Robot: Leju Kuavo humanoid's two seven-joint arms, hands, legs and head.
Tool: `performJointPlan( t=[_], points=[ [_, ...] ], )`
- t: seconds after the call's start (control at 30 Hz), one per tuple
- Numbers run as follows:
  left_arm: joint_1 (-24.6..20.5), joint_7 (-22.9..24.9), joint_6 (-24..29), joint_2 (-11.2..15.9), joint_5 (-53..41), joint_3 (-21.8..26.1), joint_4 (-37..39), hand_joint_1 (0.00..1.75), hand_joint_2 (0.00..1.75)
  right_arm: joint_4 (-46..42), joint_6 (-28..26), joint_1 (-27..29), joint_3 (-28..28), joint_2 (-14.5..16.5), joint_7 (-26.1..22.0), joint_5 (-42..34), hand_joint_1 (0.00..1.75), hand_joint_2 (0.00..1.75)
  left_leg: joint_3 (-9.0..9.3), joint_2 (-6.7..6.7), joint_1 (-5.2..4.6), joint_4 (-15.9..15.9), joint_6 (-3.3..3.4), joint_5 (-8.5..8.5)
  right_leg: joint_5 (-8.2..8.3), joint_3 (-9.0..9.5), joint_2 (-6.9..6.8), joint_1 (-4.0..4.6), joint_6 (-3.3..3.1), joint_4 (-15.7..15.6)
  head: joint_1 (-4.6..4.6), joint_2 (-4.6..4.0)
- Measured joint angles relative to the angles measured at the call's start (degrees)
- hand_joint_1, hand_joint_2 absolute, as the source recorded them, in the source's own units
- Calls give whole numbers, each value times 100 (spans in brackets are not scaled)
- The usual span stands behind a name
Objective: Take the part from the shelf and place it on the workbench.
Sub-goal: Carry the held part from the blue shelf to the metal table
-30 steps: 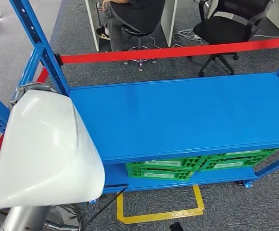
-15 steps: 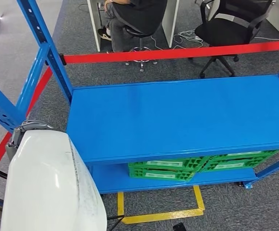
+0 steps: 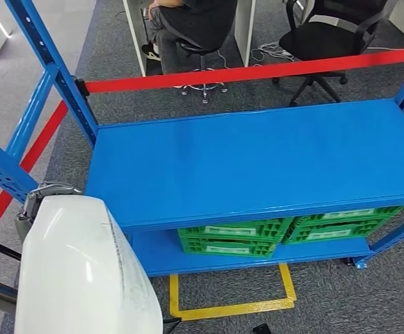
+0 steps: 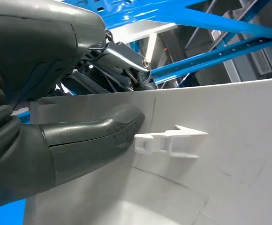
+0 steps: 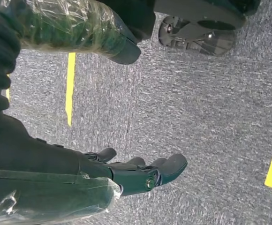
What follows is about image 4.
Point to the blue metal shelf rack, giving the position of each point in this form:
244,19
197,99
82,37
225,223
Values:
196,21

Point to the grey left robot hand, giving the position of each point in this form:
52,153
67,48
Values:
32,37

